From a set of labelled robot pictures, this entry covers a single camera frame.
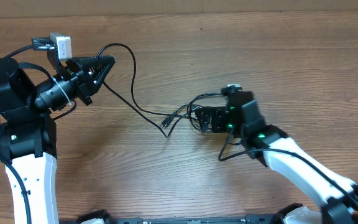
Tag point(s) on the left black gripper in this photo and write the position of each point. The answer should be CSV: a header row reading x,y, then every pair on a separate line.
x,y
85,83

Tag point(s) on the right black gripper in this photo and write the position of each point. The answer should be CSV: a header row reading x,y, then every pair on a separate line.
x,y
218,114

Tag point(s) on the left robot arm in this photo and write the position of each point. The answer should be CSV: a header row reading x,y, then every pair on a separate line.
x,y
28,133

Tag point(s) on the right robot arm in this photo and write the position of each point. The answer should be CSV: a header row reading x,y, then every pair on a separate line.
x,y
335,196

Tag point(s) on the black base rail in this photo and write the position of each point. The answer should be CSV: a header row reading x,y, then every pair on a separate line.
x,y
191,221

